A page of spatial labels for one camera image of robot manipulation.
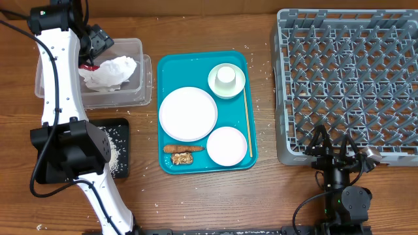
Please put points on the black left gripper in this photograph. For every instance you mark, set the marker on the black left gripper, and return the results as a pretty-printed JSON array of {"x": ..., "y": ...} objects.
[{"x": 102, "y": 40}]

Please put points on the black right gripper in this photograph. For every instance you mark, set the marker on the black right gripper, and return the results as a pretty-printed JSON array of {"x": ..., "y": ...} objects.
[{"x": 331, "y": 158}]

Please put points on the red snack wrapper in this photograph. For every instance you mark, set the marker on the red snack wrapper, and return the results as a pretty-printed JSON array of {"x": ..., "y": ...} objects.
[{"x": 89, "y": 67}]

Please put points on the white napkin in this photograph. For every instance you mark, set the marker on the white napkin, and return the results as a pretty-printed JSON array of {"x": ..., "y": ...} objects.
[{"x": 110, "y": 75}]

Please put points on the large pink plate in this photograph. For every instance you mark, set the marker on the large pink plate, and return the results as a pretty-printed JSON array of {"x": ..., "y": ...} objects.
[{"x": 188, "y": 114}]

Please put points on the white plastic cup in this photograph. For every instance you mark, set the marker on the white plastic cup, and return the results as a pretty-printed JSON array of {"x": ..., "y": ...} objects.
[{"x": 226, "y": 74}]

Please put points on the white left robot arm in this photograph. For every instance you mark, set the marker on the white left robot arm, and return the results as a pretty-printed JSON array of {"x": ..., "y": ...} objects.
[{"x": 71, "y": 150}]

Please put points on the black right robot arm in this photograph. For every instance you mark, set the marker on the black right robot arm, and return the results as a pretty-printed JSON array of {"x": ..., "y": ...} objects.
[{"x": 346, "y": 205}]

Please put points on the clear plastic bin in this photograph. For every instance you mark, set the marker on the clear plastic bin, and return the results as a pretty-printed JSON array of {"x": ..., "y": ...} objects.
[{"x": 137, "y": 91}]

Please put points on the grey plastic dish rack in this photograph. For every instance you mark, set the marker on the grey plastic dish rack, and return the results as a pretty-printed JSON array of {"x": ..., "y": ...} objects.
[{"x": 352, "y": 71}]

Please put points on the black tray bin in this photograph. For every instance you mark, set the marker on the black tray bin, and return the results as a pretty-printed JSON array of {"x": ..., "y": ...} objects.
[{"x": 48, "y": 175}]

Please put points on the wooden chopstick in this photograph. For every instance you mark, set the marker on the wooden chopstick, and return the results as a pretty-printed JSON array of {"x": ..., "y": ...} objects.
[{"x": 247, "y": 123}]

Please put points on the cream bowl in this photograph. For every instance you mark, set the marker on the cream bowl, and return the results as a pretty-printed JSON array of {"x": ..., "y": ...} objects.
[{"x": 227, "y": 91}]

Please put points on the pile of white rice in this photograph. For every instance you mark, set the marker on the pile of white rice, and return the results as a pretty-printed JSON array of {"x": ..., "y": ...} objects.
[{"x": 119, "y": 155}]

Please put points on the teal plastic tray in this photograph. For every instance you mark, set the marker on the teal plastic tray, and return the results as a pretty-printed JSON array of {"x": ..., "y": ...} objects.
[{"x": 192, "y": 70}]

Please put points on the orange carrot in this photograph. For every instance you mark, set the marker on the orange carrot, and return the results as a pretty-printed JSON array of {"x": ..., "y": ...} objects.
[{"x": 181, "y": 149}]

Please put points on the brown food scrap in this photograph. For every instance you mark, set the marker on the brown food scrap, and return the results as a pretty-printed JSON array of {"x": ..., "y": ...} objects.
[{"x": 184, "y": 158}]

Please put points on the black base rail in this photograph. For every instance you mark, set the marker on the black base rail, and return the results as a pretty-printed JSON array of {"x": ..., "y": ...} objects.
[{"x": 286, "y": 230}]

